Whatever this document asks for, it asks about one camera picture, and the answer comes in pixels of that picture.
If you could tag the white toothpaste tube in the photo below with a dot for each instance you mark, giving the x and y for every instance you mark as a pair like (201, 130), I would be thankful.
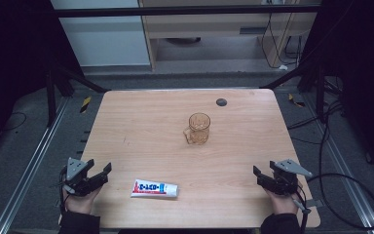
(154, 188)

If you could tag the light wooden desk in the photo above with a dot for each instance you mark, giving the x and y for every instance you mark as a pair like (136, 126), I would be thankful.
(207, 26)

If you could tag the black metal crossbar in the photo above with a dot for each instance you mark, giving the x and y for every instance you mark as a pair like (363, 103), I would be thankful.
(175, 11)

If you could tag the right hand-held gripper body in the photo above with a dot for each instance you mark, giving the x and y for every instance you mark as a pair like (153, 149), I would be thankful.
(287, 182)

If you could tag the grey metal bracket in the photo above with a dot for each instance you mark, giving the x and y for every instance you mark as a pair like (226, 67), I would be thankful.
(313, 203)

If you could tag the white cabinet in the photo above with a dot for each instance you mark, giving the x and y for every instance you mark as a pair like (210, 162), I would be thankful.
(104, 39)

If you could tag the yellow black tape strip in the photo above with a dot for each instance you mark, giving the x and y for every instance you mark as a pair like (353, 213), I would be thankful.
(296, 100)
(85, 104)

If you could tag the clear glass mug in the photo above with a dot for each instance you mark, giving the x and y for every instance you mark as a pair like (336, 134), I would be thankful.
(199, 130)

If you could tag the black metal stand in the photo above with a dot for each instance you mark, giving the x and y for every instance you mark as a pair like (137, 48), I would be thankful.
(320, 97)
(50, 97)

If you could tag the aluminium floor rail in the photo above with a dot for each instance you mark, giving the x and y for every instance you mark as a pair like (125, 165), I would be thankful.
(29, 169)
(344, 169)

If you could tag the grey round table grommet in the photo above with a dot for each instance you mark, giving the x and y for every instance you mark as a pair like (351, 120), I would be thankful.
(221, 102)

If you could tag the person's left hand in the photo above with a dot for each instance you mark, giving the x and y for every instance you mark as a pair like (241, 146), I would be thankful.
(81, 203)

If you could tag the person's right hand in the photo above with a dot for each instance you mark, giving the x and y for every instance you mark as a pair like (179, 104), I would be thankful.
(284, 203)

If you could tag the white plug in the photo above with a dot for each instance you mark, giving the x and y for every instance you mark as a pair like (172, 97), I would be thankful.
(282, 67)

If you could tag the black curtain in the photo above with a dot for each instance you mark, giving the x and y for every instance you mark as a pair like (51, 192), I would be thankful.
(13, 65)
(363, 65)

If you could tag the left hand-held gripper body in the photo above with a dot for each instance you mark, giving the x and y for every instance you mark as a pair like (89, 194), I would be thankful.
(75, 175)

